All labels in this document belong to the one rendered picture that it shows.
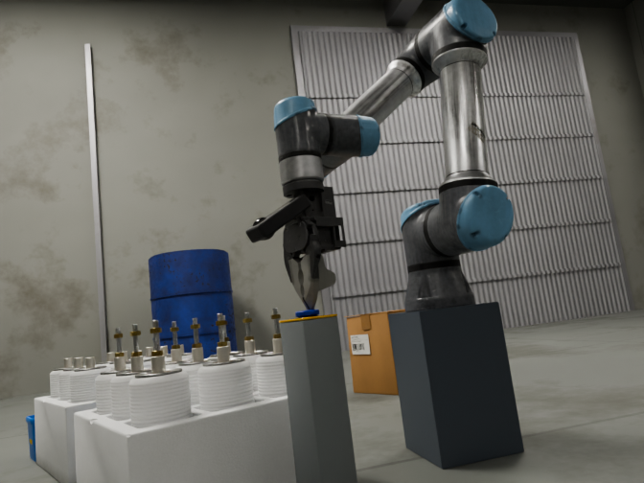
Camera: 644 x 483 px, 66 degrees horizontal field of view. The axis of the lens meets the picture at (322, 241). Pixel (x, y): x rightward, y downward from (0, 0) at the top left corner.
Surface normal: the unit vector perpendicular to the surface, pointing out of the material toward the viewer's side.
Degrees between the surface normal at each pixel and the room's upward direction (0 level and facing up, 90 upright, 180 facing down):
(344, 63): 90
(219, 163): 90
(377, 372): 89
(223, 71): 90
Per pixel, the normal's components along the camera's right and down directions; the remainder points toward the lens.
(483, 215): 0.40, -0.05
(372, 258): 0.23, -0.17
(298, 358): -0.80, 0.00
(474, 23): 0.40, -0.31
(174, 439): 0.59, -0.19
